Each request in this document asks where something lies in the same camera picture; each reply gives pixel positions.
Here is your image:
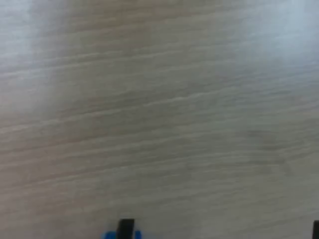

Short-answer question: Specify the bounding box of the blue cube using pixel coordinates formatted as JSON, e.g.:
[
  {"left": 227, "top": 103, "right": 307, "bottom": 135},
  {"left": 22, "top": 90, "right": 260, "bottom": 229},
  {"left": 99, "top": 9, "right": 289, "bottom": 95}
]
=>
[{"left": 101, "top": 230, "right": 143, "bottom": 239}]

